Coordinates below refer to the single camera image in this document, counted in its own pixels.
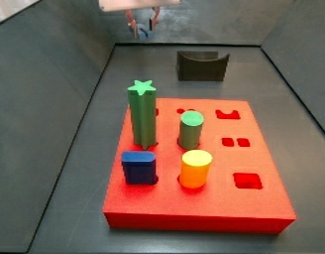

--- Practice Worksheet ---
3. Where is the dark blue block peg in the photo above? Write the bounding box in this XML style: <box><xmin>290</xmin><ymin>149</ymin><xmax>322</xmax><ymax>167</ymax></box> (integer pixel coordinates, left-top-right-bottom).
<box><xmin>121</xmin><ymin>151</ymin><xmax>158</xmax><ymax>185</ymax></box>

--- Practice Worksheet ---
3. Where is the blue double-square slotted block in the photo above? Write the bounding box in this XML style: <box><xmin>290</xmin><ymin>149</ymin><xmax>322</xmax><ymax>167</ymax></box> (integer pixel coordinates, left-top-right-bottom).
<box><xmin>137</xmin><ymin>28</ymin><xmax>149</xmax><ymax>40</ymax></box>

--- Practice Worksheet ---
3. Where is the yellow cylinder peg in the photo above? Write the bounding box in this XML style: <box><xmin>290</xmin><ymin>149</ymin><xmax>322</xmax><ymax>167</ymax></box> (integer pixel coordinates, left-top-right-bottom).
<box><xmin>179</xmin><ymin>150</ymin><xmax>213</xmax><ymax>189</ymax></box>

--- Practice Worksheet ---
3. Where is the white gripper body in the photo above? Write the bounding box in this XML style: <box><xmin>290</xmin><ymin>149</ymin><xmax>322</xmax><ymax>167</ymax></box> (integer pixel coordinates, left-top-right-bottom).
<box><xmin>98</xmin><ymin>0</ymin><xmax>181</xmax><ymax>12</ymax></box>

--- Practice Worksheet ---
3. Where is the black curved holder stand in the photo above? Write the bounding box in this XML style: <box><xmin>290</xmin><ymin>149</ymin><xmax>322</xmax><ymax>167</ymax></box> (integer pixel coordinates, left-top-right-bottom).
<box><xmin>177</xmin><ymin>51</ymin><xmax>230</xmax><ymax>81</ymax></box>

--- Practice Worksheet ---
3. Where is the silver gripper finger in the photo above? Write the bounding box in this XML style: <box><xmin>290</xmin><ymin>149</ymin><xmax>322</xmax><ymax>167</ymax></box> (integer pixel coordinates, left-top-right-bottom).
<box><xmin>149</xmin><ymin>6</ymin><xmax>159</xmax><ymax>31</ymax></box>
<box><xmin>123</xmin><ymin>10</ymin><xmax>137</xmax><ymax>38</ymax></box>

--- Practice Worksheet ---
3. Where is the green star-shaped peg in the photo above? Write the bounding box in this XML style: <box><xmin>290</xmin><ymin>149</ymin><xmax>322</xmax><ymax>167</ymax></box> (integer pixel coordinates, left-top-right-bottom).
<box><xmin>126</xmin><ymin>80</ymin><xmax>157</xmax><ymax>150</ymax></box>

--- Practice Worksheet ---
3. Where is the green cylinder peg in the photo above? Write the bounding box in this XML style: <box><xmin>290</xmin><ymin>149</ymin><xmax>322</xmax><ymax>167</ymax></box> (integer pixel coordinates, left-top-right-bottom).
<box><xmin>177</xmin><ymin>110</ymin><xmax>205</xmax><ymax>150</ymax></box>

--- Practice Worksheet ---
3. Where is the red shape-sorter board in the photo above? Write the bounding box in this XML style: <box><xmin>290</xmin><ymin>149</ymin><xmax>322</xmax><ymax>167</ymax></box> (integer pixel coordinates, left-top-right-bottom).
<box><xmin>102</xmin><ymin>98</ymin><xmax>296</xmax><ymax>234</ymax></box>

